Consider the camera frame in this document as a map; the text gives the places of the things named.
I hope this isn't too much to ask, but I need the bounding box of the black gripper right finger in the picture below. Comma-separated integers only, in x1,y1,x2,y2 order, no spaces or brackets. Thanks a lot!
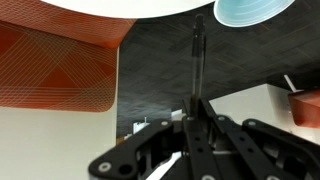
199,98,320,180

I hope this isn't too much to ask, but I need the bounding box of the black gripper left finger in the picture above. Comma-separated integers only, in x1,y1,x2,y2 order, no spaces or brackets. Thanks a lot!
88,98,219,180

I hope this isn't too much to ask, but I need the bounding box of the black pen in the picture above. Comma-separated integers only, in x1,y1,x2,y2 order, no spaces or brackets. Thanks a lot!
190,13,207,102

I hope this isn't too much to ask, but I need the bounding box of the blue plastic cup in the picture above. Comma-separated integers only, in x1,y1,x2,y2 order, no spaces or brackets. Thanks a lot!
213,0,297,28

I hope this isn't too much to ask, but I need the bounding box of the orange patterned corner sofa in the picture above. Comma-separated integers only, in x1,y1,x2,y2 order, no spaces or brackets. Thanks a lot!
0,0,320,130

